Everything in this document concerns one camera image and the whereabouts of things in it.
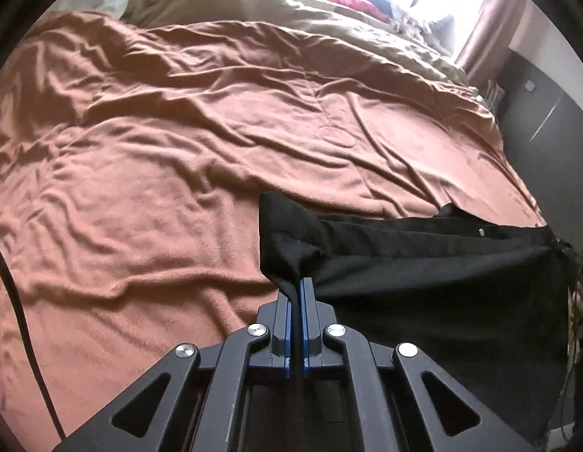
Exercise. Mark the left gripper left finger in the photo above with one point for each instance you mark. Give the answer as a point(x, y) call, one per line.
point(256, 355)

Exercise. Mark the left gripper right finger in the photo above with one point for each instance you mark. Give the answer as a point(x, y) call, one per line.
point(337, 352)

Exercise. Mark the black garment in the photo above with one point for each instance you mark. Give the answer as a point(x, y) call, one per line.
point(488, 303)

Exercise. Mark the rust brown bed blanket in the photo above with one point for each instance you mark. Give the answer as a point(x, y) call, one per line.
point(131, 165)

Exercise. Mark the dark wardrobe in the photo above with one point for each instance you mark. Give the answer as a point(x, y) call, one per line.
point(542, 129)

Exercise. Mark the pink curtain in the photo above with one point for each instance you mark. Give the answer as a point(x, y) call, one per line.
point(487, 47)

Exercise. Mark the pink plush toy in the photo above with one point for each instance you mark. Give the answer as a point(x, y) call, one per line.
point(364, 6)

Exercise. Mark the beige duvet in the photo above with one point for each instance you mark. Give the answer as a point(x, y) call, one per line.
point(319, 17)

